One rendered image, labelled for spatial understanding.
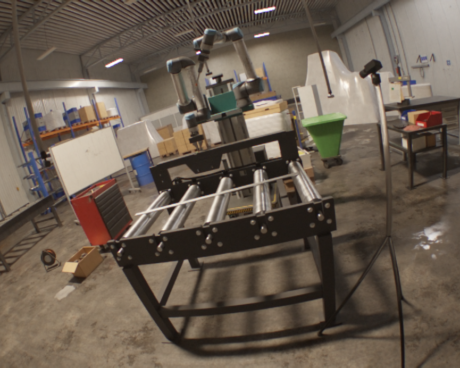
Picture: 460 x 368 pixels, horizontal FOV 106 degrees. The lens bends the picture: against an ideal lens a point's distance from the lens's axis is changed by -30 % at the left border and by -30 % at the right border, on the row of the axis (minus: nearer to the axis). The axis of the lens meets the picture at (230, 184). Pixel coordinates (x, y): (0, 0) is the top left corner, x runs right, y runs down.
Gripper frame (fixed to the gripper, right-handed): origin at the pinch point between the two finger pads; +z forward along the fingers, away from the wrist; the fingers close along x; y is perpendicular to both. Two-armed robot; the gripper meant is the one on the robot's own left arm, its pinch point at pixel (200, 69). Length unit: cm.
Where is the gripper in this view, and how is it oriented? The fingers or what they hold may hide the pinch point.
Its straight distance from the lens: 202.6
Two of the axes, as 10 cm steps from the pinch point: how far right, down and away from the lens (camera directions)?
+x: 1.7, -5.5, 8.2
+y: 9.4, 3.3, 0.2
